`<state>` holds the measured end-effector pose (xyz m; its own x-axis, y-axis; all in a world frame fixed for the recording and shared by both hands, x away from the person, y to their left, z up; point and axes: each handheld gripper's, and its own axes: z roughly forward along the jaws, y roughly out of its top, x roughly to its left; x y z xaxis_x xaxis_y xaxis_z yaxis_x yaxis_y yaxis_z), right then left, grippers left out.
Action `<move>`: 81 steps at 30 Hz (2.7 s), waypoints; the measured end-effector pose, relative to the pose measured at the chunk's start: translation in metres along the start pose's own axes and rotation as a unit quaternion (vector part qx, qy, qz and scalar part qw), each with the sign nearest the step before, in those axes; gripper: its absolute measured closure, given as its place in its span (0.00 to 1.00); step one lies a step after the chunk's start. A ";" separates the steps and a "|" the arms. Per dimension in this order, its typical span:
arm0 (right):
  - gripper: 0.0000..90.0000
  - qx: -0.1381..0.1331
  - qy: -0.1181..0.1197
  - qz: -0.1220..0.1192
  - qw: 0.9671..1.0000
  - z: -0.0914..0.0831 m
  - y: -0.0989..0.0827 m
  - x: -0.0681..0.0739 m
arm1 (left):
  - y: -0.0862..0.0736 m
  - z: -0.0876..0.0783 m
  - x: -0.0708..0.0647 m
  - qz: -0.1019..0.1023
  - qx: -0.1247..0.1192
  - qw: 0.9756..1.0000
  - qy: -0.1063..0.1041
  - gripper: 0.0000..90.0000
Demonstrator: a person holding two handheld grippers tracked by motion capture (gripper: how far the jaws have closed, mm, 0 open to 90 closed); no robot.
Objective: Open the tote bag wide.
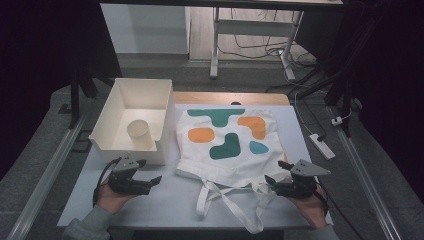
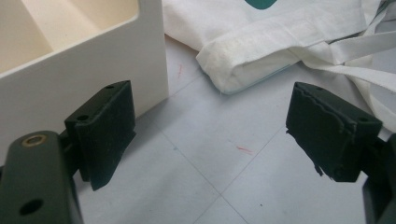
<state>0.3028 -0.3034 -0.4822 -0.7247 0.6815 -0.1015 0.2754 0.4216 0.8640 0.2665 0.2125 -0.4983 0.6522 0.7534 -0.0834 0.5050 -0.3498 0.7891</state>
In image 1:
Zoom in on right hand-held gripper black cable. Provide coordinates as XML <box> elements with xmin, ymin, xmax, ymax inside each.
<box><xmin>313</xmin><ymin>181</ymin><xmax>368</xmax><ymax>240</ymax></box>

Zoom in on white power strip cable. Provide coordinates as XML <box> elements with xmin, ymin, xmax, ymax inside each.
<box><xmin>293</xmin><ymin>89</ymin><xmax>316</xmax><ymax>137</ymax></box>

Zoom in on person's left hand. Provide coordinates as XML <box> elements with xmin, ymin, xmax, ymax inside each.
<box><xmin>96</xmin><ymin>182</ymin><xmax>136</xmax><ymax>214</ymax></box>

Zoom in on white tote bag coloured shapes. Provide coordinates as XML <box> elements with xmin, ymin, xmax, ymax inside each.
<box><xmin>174</xmin><ymin>107</ymin><xmax>292</xmax><ymax>235</ymax></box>

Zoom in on black metal stand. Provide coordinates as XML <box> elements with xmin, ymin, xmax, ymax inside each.
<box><xmin>324</xmin><ymin>66</ymin><xmax>356</xmax><ymax>138</ymax></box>
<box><xmin>68</xmin><ymin>66</ymin><xmax>99</xmax><ymax>130</ymax></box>

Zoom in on person's right hand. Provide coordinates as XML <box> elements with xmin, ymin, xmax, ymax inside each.
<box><xmin>288</xmin><ymin>185</ymin><xmax>328</xmax><ymax>230</ymax></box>

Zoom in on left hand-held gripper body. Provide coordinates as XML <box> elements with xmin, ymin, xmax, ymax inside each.
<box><xmin>108</xmin><ymin>156</ymin><xmax>151</xmax><ymax>196</ymax></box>

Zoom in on white power strip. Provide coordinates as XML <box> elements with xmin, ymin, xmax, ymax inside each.
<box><xmin>308</xmin><ymin>133</ymin><xmax>336</xmax><ymax>161</ymax></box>

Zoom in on white cabinet panel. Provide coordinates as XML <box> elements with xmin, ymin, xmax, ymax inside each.
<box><xmin>100</xmin><ymin>3</ymin><xmax>191</xmax><ymax>55</ymax></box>

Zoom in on white paper cup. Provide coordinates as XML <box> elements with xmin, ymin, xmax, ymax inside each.
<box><xmin>126</xmin><ymin>119</ymin><xmax>155</xmax><ymax>150</ymax></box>

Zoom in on aluminium rail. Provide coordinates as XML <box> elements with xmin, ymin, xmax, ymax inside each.
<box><xmin>328</xmin><ymin>106</ymin><xmax>403</xmax><ymax>240</ymax></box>
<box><xmin>6</xmin><ymin>113</ymin><xmax>88</xmax><ymax>240</ymax></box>

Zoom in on white desk frame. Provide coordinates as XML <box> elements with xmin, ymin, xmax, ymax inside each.
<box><xmin>209</xmin><ymin>6</ymin><xmax>305</xmax><ymax>81</ymax></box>

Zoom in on white plastic bin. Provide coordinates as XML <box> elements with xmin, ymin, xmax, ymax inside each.
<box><xmin>88</xmin><ymin>77</ymin><xmax>176</xmax><ymax>166</ymax></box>

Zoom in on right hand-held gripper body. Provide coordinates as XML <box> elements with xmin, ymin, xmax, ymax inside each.
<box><xmin>273</xmin><ymin>159</ymin><xmax>332</xmax><ymax>200</ymax></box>

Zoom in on white table mat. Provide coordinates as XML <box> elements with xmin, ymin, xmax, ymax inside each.
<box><xmin>57</xmin><ymin>103</ymin><xmax>334</xmax><ymax>231</ymax></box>

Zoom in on hand-held gripper black cable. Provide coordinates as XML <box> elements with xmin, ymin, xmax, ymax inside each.
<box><xmin>92</xmin><ymin>158</ymin><xmax>121</xmax><ymax>208</ymax></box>
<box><xmin>313</xmin><ymin>181</ymin><xmax>368</xmax><ymax>240</ymax></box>

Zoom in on left hand-held gripper black cable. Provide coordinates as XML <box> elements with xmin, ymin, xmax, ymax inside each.
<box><xmin>92</xmin><ymin>158</ymin><xmax>121</xmax><ymax>208</ymax></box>

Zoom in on black floor cables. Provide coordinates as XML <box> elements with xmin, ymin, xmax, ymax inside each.
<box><xmin>218</xmin><ymin>8</ymin><xmax>318</xmax><ymax>68</ymax></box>

